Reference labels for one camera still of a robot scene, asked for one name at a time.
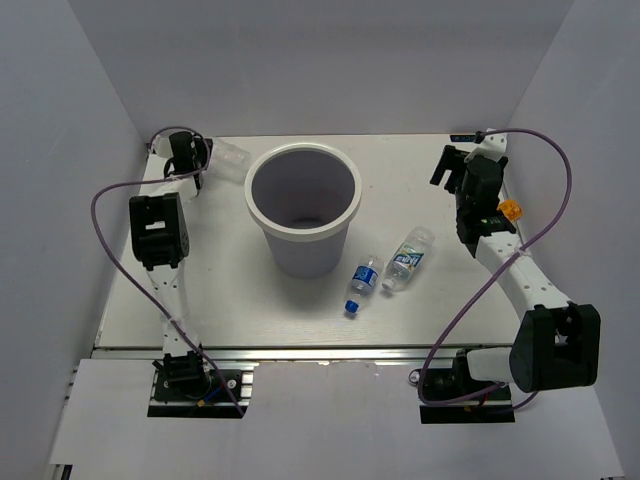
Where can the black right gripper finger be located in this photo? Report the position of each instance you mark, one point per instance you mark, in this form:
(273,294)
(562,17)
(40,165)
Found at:
(452,161)
(501,166)

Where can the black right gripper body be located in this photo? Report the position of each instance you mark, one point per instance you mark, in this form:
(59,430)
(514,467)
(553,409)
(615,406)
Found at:
(460,208)

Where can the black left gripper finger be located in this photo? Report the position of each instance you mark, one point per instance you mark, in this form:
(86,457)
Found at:
(204,150)
(198,180)

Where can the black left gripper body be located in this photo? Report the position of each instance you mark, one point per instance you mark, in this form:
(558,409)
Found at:
(199,160)

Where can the clear unlabelled plastic bottle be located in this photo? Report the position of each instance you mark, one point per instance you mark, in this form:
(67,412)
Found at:
(229,162)

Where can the green label water bottle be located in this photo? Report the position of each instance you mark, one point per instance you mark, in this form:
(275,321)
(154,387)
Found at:
(416,247)

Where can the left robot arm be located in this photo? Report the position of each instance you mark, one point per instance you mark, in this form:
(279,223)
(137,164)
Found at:
(160,242)

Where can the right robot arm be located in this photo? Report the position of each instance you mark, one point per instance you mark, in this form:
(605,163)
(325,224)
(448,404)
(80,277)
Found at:
(557,343)

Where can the white plastic bin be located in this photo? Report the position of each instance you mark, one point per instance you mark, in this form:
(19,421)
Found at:
(304,196)

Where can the black XDOF sticker right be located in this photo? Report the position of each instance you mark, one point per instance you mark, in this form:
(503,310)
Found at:
(462,138)

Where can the orange juice bottle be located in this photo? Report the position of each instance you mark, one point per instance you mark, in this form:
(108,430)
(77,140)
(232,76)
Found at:
(511,209)

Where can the blue label water bottle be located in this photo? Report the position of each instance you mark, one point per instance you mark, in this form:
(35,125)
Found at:
(362,284)

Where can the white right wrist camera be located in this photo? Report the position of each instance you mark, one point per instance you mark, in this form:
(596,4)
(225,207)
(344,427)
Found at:
(490,144)

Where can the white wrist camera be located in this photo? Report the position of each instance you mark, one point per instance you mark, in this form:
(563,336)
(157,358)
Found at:
(161,147)
(490,144)

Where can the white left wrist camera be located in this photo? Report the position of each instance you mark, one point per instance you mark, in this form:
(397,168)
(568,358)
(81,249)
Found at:
(161,147)

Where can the front aluminium rail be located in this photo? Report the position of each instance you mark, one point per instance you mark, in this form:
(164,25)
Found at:
(277,354)

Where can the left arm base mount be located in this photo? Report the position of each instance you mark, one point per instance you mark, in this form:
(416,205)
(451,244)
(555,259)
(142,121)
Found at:
(192,398)

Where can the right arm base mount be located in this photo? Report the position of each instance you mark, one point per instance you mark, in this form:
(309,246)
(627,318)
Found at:
(466,401)

